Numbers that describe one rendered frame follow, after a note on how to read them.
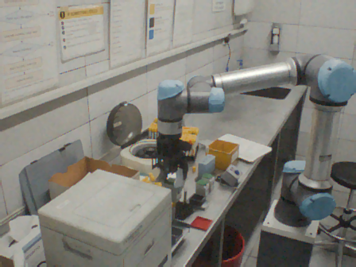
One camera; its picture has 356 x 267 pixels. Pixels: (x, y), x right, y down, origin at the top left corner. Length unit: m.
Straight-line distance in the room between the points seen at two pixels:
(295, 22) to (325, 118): 2.57
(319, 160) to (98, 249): 0.72
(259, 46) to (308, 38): 0.48
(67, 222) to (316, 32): 3.07
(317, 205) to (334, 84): 0.40
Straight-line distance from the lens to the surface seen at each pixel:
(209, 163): 1.74
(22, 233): 1.41
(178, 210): 1.51
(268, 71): 1.24
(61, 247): 1.09
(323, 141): 1.22
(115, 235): 0.95
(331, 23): 3.67
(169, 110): 1.07
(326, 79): 1.13
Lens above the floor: 1.75
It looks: 22 degrees down
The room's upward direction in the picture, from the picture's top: 1 degrees clockwise
